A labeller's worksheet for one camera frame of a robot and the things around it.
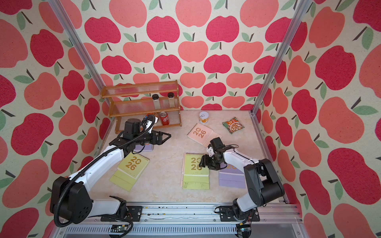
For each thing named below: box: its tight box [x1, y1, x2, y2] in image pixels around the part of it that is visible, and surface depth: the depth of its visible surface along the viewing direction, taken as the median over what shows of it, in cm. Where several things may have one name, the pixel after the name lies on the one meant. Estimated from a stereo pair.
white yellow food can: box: [198, 111, 210, 124], surface depth 114 cm
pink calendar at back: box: [187, 122, 223, 148], surface depth 107 cm
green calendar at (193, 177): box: [180, 152, 210, 190], surface depth 88 cm
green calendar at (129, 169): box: [109, 152, 150, 192], surface depth 89 cm
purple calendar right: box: [218, 164, 246, 189], surface depth 87 cm
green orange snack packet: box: [222, 116, 245, 134], surface depth 110 cm
